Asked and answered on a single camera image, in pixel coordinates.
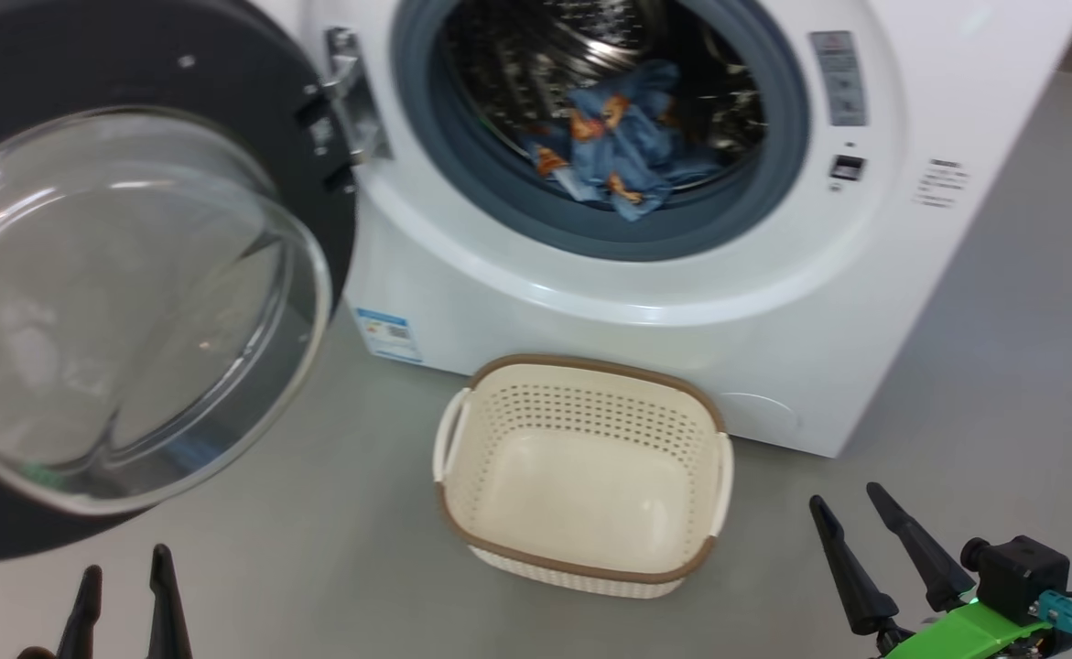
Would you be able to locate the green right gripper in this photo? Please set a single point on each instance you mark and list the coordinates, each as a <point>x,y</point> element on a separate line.
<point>957,636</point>

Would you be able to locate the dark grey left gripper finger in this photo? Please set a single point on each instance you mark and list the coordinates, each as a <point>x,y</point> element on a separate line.
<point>167,613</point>
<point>82,622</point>

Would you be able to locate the washing machine glass door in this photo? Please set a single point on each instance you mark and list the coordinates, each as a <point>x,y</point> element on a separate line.
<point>133,302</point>

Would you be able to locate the black door latch socket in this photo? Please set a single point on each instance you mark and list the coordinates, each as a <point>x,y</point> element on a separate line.
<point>847,167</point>

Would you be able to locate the white front-load washing machine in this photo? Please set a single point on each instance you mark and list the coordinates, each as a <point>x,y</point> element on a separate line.
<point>590,293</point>

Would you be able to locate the metal door hinge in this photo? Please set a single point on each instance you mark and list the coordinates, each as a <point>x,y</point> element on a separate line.
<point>352,101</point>

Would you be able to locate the steel washing machine drum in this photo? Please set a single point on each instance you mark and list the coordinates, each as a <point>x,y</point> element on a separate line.
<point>517,64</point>

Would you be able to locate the round drain filter cover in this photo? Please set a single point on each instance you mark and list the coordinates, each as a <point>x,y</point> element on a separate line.
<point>760,416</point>

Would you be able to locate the cream perforated laundry basket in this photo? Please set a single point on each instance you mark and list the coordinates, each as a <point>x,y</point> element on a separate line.
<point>581,485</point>

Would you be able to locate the blue energy label sticker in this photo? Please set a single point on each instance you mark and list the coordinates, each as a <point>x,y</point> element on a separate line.
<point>389,336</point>

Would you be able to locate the small printed text label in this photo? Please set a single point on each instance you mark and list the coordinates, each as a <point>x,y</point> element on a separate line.
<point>941,183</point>

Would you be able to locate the grey warning sticker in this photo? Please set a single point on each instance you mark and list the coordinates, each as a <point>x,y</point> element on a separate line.
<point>838,78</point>

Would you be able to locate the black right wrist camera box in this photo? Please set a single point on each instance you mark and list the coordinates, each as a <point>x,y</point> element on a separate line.
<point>1021,572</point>

